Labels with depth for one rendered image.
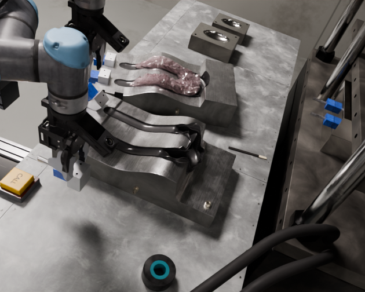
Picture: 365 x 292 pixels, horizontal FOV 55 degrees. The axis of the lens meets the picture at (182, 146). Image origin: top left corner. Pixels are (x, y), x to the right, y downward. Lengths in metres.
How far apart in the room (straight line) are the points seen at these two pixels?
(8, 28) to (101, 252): 0.55
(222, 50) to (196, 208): 0.87
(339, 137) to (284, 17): 2.39
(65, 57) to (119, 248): 0.51
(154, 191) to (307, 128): 0.77
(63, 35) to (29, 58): 0.07
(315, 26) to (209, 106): 2.56
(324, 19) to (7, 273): 3.31
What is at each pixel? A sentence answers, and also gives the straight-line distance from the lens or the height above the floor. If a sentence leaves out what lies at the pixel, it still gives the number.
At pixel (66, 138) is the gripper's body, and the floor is 1.08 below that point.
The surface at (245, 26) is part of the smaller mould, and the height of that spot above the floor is 0.86.
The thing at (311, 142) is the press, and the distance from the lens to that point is 1.47.
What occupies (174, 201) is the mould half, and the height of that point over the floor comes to 0.85.
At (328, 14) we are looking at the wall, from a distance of 3.66.
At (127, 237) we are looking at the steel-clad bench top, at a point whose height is 0.80.
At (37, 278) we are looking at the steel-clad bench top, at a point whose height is 0.80.
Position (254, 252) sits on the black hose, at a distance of 0.90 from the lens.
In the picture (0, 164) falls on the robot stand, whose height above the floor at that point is 0.21.
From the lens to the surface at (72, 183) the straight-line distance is 0.89.
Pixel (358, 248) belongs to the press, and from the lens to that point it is 1.24.
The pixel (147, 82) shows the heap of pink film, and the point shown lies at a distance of 1.25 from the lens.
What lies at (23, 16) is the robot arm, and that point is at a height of 1.28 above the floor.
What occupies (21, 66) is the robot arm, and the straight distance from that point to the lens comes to 0.66.
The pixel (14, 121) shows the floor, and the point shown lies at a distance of 2.39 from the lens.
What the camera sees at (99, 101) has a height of 0.92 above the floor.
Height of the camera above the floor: 1.64
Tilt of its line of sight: 45 degrees down
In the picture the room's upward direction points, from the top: 18 degrees clockwise
